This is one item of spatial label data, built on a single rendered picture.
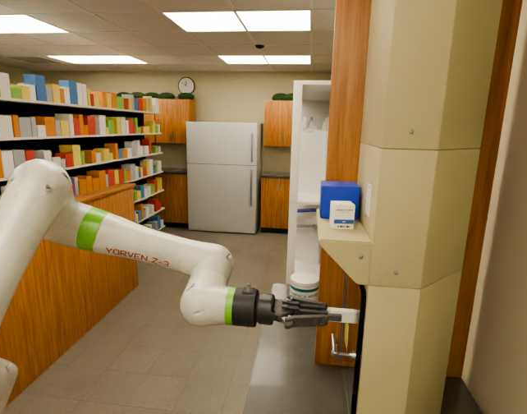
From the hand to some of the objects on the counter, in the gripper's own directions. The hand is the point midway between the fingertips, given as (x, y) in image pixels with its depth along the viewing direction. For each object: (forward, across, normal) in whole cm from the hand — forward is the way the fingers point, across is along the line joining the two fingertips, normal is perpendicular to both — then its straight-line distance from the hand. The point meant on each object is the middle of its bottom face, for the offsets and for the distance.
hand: (341, 315), depth 87 cm
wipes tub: (-9, +72, +37) cm, 82 cm away
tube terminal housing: (+17, +12, +37) cm, 42 cm away
